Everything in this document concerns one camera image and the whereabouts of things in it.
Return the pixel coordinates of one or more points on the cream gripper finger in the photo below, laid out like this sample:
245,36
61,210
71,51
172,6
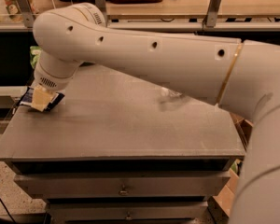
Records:
41,98

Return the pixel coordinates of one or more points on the blue rxbar blueberry packet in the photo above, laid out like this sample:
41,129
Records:
26,99

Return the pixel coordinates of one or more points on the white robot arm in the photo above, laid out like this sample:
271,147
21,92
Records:
242,77

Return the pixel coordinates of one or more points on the green rice chip bag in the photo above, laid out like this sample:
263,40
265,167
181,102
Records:
34,55

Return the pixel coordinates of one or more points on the grey drawer cabinet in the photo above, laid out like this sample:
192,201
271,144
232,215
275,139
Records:
111,122

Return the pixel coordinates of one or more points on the upper drawer with knob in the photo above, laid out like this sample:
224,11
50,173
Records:
117,185

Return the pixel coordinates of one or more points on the drawer with knob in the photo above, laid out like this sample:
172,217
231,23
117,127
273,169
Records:
117,185
126,211

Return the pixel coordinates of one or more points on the lower drawer with knob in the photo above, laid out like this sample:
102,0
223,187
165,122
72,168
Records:
126,211

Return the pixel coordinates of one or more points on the clear plastic water bottle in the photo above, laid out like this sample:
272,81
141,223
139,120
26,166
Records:
170,93

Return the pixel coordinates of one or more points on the open cardboard box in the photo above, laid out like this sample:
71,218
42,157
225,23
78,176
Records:
223,201

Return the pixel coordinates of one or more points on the wooden counter shelf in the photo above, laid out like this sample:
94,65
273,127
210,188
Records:
234,16

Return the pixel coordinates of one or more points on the left metal bracket post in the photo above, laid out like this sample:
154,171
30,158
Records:
27,12

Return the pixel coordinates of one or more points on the right metal bracket post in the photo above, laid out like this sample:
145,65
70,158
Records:
210,19

